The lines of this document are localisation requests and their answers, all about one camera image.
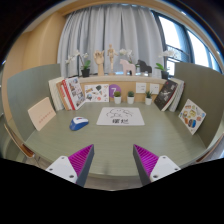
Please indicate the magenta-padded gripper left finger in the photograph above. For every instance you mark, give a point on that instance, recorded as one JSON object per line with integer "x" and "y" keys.
{"x": 63, "y": 168}

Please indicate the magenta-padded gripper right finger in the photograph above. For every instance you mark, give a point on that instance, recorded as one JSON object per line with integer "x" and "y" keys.
{"x": 163, "y": 167}

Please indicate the blue and white computer mouse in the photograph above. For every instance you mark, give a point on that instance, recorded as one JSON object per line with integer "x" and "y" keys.
{"x": 79, "y": 123}

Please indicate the white mouse pad with drawing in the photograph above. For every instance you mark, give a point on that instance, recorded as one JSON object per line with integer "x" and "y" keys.
{"x": 120, "y": 116}

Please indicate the colourful sticker card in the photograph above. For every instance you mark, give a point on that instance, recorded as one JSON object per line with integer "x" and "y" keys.
{"x": 192, "y": 116}

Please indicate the beige card with red text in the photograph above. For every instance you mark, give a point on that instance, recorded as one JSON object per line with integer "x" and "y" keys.
{"x": 41, "y": 113}

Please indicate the small grass plant white pot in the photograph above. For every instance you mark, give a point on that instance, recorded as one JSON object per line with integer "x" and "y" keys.
{"x": 148, "y": 100}

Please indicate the brown kraft book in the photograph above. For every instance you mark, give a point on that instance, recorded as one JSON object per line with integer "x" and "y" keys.
{"x": 62, "y": 96}

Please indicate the white book behind black book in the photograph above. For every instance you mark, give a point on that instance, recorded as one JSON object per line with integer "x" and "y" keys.
{"x": 178, "y": 96}

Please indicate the black cover book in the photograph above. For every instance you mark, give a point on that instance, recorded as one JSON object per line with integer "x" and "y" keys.
{"x": 165, "y": 95}

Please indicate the thick white book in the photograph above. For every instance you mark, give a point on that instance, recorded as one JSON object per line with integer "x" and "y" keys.
{"x": 55, "y": 93}

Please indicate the small succulent in white pot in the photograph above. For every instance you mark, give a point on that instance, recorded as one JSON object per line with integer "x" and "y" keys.
{"x": 117, "y": 99}
{"x": 130, "y": 99}

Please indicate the red-spined photo cover book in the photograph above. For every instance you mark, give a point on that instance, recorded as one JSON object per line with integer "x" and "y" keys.
{"x": 76, "y": 91}

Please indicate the white sticker sheet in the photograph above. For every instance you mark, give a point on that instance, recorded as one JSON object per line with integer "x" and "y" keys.
{"x": 96, "y": 93}

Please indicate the purple round number sticker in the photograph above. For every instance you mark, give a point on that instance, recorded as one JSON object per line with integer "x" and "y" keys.
{"x": 114, "y": 88}

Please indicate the white orchid in black pot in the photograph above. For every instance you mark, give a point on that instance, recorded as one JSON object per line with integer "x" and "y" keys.
{"x": 85, "y": 72}
{"x": 165, "y": 74}
{"x": 125, "y": 52}

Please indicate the wooden desk back shelf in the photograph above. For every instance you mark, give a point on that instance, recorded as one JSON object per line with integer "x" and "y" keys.
{"x": 130, "y": 79}

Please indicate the black horse figurine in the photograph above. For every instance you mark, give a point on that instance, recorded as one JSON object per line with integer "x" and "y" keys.
{"x": 144, "y": 68}

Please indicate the pink horse figurine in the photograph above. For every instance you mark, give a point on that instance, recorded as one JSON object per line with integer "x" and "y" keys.
{"x": 128, "y": 66}

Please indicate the wooden hand model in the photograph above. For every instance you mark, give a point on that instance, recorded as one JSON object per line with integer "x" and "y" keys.
{"x": 99, "y": 61}

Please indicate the wooden artist mannequin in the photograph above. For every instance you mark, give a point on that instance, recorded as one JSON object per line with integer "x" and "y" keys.
{"x": 111, "y": 55}

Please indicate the dark framed window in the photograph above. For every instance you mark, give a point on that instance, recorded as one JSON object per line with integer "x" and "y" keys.
{"x": 173, "y": 33}

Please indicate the white wall socket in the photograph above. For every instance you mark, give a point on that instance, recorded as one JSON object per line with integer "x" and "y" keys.
{"x": 154, "y": 88}
{"x": 141, "y": 87}

